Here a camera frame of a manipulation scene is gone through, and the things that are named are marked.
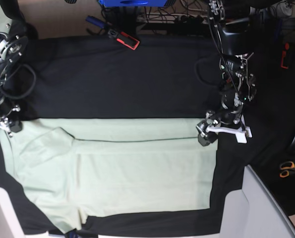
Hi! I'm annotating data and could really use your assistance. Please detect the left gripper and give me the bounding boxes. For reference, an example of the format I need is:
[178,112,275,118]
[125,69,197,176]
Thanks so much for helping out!
[196,104,246,147]

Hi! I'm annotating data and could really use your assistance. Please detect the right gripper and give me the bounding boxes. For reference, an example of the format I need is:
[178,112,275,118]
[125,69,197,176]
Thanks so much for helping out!
[0,96,23,137]

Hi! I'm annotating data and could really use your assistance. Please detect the light green T-shirt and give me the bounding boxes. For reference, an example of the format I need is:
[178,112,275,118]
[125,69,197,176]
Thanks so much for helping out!
[0,119,218,232]

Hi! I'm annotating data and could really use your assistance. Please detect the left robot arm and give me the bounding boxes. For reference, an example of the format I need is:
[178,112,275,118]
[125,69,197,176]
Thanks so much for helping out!
[196,0,274,147]

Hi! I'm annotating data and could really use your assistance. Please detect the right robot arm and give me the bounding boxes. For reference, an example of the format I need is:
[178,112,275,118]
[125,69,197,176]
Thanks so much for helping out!
[0,0,37,137]

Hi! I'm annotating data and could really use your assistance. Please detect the black table cloth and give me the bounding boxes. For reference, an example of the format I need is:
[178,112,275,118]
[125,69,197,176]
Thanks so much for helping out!
[0,34,295,236]

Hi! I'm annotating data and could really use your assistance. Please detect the grey chair right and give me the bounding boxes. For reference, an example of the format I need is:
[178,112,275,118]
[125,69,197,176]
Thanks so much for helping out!
[219,166,295,238]

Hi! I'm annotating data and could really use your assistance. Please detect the white chair left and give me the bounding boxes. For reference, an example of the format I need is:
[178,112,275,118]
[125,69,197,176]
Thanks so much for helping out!
[0,188,49,238]

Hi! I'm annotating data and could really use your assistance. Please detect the blue orange clamp top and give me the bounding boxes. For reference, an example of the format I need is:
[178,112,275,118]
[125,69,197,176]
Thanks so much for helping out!
[86,15,140,50]

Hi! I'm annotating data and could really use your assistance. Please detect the blue orange clamp right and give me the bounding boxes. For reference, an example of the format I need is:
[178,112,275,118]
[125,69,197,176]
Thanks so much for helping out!
[274,18,292,69]

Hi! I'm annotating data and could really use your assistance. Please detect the white power strip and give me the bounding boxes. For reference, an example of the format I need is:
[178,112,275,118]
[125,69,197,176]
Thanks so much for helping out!
[137,12,207,24]

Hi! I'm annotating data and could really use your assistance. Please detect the blue box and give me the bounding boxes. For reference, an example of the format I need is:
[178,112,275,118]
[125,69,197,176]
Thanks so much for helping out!
[99,0,176,7]

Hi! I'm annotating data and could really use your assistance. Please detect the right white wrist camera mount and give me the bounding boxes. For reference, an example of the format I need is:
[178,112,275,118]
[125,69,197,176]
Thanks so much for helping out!
[0,118,13,137]

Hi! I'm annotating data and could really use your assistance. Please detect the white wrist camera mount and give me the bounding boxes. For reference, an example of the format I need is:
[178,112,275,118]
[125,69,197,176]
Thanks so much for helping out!
[0,118,13,137]
[204,117,252,143]

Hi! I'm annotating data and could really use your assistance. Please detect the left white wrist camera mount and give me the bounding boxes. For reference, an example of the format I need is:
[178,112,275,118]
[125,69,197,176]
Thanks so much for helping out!
[204,117,252,143]

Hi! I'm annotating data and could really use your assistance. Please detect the orange handled scissors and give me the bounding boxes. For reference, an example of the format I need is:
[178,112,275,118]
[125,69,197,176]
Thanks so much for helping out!
[279,161,295,178]

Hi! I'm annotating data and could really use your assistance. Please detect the white wall socket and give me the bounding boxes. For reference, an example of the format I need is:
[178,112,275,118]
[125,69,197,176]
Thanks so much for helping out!
[276,0,293,18]

